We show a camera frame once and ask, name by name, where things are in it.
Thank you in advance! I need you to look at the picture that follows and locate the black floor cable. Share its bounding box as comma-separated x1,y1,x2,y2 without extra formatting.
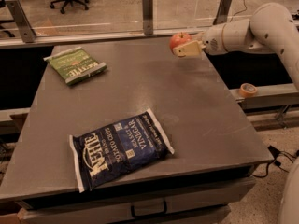
250,145,299,179

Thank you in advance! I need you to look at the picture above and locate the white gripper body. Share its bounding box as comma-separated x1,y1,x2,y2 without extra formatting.
202,24,226,55

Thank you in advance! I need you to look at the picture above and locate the blue Kettle chip bag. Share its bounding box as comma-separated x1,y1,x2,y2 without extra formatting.
69,109,175,192

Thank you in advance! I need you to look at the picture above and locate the grey drawer with handle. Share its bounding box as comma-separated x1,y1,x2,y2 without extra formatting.
18,177,255,224

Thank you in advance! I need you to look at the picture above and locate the green Kettle chip bag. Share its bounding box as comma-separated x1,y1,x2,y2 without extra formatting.
44,47,107,86

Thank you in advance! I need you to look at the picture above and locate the metal glass bracket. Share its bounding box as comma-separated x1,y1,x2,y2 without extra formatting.
142,0,153,35
213,0,232,25
6,0,36,43

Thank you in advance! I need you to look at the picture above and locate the glass barrier panel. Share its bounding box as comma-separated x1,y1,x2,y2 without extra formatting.
0,0,299,41

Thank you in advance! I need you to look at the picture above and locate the right metal glass bracket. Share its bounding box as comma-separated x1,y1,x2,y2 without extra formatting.
213,0,232,25

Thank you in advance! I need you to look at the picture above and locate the left metal glass bracket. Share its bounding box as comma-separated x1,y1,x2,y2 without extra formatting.
6,0,36,43

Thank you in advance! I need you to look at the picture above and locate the middle metal glass bracket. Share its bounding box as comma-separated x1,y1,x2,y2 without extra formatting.
142,0,153,35

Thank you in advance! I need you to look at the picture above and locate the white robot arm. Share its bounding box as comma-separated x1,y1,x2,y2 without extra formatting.
171,3,299,224

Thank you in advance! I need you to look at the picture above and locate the red apple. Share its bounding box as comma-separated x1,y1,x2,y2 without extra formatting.
169,32,192,51

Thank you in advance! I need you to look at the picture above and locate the orange tape roll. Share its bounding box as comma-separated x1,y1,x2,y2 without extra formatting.
239,83,257,98

